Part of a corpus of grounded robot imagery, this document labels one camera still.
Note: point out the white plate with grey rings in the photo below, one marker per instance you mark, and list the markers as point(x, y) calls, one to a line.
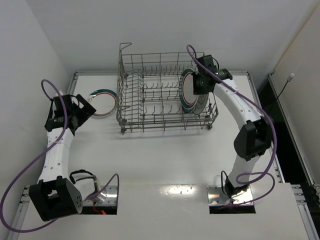
point(200, 104)

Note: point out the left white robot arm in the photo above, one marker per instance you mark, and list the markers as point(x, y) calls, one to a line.
point(58, 192)

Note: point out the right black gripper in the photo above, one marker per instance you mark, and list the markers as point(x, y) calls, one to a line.
point(200, 83)

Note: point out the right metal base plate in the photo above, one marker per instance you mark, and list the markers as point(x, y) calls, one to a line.
point(216, 197)

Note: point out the red-green rimmed plate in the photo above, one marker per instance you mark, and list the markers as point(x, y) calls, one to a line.
point(104, 101)
point(185, 91)

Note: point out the metal base plate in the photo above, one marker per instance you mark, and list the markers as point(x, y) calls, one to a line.
point(108, 197)
point(216, 197)

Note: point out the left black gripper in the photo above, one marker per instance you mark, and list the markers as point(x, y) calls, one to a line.
point(81, 107)

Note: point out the grey wire dish rack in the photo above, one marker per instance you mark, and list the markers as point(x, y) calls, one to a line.
point(148, 93)

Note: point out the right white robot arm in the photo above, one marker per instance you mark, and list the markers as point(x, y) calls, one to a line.
point(255, 131)

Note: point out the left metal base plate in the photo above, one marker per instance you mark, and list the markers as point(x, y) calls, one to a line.
point(108, 197)

